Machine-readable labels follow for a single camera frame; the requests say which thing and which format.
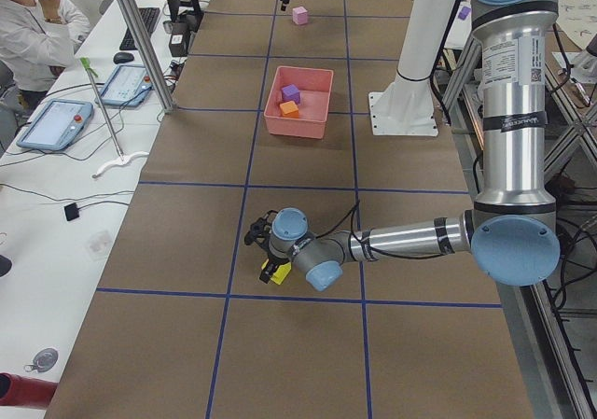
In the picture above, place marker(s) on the black computer mouse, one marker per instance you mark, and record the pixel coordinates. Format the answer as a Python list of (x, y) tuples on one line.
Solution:
[(123, 57)]

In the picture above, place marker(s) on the red cylinder object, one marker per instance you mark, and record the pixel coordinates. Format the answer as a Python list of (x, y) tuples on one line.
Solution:
[(26, 392)]

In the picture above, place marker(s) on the small black square device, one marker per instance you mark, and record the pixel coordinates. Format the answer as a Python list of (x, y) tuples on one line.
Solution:
[(71, 212)]

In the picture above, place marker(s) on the pink plastic bin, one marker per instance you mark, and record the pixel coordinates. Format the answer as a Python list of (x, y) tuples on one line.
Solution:
[(315, 87)]

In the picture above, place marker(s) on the far blue teach pendant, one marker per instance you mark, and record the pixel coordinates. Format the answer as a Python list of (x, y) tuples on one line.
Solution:
[(127, 86)]

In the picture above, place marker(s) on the near blue teach pendant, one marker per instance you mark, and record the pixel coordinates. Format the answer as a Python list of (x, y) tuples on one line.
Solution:
[(57, 125)]

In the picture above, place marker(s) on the metal rod with green tip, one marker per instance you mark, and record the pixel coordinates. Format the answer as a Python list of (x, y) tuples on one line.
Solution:
[(122, 159)]

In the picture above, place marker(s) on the white camera stand post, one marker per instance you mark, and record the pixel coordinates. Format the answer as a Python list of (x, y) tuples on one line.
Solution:
[(406, 107)]

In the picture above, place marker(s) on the pink foam block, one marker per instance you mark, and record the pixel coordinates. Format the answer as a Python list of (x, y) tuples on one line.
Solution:
[(300, 15)]

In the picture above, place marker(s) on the blue teach pendant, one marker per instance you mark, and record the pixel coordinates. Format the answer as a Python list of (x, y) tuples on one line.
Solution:
[(57, 125), (127, 86)]

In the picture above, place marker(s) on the aluminium frame post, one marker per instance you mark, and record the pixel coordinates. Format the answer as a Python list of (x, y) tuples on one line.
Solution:
[(134, 22)]

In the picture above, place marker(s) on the round metal keyring disc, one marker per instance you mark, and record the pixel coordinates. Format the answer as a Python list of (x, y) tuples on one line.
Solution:
[(43, 361)]

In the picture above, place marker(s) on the purple foam block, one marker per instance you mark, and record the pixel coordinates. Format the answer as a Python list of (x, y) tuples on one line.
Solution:
[(291, 92)]

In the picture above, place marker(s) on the orange foam block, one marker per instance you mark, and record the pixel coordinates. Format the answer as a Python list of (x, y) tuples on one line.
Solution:
[(289, 110)]

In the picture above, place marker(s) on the yellow foam block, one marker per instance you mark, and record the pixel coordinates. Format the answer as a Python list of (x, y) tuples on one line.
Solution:
[(279, 273)]

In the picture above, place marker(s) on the seated man in white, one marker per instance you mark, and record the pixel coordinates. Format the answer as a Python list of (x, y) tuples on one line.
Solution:
[(39, 39)]

